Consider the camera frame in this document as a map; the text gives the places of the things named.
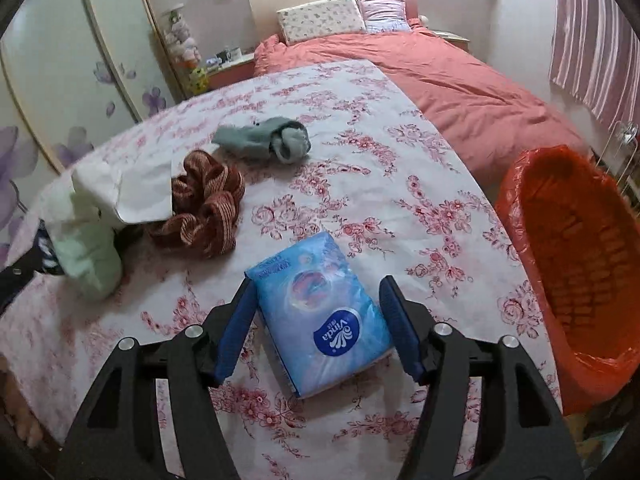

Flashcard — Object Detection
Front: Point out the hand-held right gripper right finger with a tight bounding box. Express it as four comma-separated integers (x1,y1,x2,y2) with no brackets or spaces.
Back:
378,275,586,480

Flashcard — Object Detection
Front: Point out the floral white pillow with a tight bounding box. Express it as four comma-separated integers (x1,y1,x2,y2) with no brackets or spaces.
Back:
276,0,367,46

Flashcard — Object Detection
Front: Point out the bed with pink duvet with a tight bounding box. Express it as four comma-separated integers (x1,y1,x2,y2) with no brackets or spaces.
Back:
252,19,596,196

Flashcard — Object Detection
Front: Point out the pink striped curtain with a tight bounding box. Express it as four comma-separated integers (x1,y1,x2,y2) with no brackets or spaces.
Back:
548,0,640,131

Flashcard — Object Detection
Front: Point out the pink satin pillow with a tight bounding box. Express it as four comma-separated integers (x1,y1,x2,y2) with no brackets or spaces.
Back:
356,0,412,35

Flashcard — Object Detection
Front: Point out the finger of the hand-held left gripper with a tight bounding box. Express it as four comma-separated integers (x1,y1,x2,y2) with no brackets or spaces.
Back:
0,240,51,312

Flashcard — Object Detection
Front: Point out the bin with orange bag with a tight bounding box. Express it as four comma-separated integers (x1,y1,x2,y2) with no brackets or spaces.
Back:
494,145,640,417

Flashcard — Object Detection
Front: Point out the yellow green toy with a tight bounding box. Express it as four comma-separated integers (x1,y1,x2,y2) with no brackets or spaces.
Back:
189,66,210,96

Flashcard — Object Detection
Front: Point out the grey-green sock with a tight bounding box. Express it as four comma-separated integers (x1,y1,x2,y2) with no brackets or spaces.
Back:
212,116,312,164

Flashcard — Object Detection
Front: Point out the wooden nightstand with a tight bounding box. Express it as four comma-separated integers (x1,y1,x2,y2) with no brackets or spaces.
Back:
432,29,471,53

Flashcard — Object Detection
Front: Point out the pink white nightstand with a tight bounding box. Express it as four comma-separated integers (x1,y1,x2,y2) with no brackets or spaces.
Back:
202,52,256,92

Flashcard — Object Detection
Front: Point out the white wire rack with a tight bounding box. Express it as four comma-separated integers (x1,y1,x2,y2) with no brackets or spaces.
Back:
595,120,640,201

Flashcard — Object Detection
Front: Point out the floral tablecloth table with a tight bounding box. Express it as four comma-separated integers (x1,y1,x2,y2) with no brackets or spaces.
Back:
0,58,563,480

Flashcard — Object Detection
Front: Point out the wardrobe with purple flowers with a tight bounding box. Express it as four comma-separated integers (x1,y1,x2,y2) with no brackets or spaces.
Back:
0,0,183,261

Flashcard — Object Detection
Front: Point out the black white patterned cloth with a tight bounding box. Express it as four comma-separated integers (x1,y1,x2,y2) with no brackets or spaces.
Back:
35,222,65,277

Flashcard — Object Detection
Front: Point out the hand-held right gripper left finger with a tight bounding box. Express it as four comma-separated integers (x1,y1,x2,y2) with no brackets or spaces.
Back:
55,275,256,480

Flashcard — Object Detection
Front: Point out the blue tissue pack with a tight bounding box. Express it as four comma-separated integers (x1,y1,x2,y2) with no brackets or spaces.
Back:
244,231,394,400

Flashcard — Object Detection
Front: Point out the light green cloth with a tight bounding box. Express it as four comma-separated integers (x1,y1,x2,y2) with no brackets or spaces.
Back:
40,180,123,302

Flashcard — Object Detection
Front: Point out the small dark object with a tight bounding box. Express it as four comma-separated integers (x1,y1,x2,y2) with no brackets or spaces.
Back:
148,149,247,260

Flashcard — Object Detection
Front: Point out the white paper sheet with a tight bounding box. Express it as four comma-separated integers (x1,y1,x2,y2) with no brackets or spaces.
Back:
72,157,177,224

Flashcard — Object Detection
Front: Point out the stack of plush toys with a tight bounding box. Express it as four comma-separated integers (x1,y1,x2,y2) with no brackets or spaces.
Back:
162,7,203,68

